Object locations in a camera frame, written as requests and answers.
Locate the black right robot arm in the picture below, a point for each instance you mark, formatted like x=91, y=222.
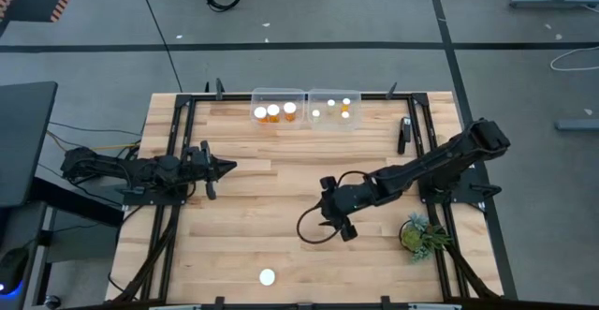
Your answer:
x=435, y=162

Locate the small pale pill bottle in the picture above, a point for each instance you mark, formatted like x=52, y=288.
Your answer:
x=316, y=113
x=331, y=102

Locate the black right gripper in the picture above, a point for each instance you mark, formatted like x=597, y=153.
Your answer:
x=346, y=202

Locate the artificial succulent plant in pot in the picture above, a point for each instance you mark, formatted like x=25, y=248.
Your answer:
x=419, y=237

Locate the black aluminium table frame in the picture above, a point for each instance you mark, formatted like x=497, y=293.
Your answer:
x=234, y=97

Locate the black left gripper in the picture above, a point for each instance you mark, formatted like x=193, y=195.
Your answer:
x=199, y=165

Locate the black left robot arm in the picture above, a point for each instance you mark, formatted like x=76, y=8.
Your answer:
x=117, y=167

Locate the black computer mouse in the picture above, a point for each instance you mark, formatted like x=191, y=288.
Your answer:
x=11, y=268

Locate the small black oblong device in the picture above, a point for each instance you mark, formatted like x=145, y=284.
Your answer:
x=404, y=134

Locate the black desk foot bar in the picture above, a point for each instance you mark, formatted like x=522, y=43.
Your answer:
x=70, y=202

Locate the clear plastic bin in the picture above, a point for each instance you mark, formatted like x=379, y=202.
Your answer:
x=334, y=120
x=280, y=113

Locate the black desk top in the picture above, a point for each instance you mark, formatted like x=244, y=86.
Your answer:
x=23, y=141

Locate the black caster wheel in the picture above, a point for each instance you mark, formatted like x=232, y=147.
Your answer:
x=52, y=301

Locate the black table clamp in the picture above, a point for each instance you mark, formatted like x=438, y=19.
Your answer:
x=219, y=303
x=219, y=89
x=392, y=91
x=384, y=302

